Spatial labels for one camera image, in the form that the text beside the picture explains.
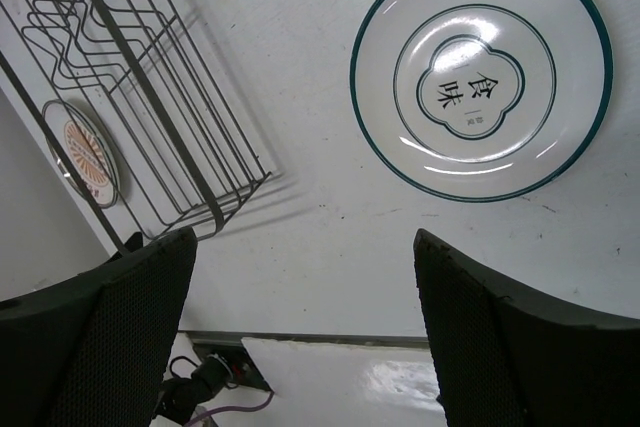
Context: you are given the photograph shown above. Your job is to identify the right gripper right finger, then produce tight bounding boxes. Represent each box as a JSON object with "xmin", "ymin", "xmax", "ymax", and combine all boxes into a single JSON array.
[{"xmin": 413, "ymin": 229, "xmax": 639, "ymax": 426}]

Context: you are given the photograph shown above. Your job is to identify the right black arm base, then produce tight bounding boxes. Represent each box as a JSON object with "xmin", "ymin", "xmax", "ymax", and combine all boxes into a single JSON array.
[{"xmin": 190, "ymin": 341, "xmax": 272, "ymax": 397}]

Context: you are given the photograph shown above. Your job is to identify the aluminium table frame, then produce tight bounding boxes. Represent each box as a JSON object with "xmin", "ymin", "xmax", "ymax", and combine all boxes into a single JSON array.
[{"xmin": 180, "ymin": 330, "xmax": 429, "ymax": 348}]

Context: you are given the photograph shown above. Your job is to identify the metal wire dish rack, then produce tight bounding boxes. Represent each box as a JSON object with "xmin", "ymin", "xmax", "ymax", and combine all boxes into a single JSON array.
[{"xmin": 1, "ymin": 0, "xmax": 270, "ymax": 249}]

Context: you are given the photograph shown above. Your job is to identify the red-patterned plate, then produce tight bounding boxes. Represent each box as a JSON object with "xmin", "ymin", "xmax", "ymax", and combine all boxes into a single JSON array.
[{"xmin": 42, "ymin": 99, "xmax": 121, "ymax": 209}]

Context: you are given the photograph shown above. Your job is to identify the white plate teal rim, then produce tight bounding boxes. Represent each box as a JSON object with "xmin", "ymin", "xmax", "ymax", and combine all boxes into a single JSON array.
[{"xmin": 349, "ymin": 0, "xmax": 614, "ymax": 203}]

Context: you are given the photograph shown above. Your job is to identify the white front board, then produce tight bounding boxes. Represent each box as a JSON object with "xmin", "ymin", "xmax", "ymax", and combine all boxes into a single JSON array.
[{"xmin": 242, "ymin": 337, "xmax": 447, "ymax": 427}]

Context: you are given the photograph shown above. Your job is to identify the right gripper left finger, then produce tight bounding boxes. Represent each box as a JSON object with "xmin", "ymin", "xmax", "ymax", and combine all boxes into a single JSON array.
[{"xmin": 1, "ymin": 228, "xmax": 197, "ymax": 426}]

